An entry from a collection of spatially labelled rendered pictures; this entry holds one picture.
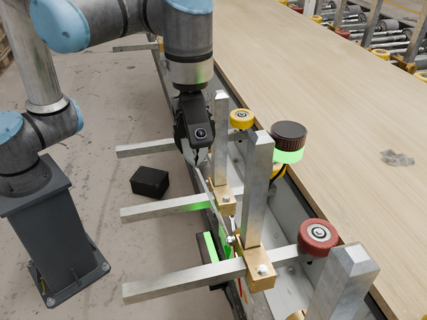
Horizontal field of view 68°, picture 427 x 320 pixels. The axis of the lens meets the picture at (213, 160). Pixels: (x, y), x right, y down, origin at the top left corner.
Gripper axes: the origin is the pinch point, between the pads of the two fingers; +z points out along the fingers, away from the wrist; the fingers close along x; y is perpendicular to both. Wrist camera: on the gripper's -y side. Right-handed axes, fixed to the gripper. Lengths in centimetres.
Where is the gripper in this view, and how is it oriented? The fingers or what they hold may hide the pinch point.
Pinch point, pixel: (196, 163)
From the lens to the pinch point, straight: 73.1
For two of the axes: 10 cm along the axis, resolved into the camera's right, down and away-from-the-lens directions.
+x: -9.7, 1.6, -2.0
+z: 0.0, 7.8, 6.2
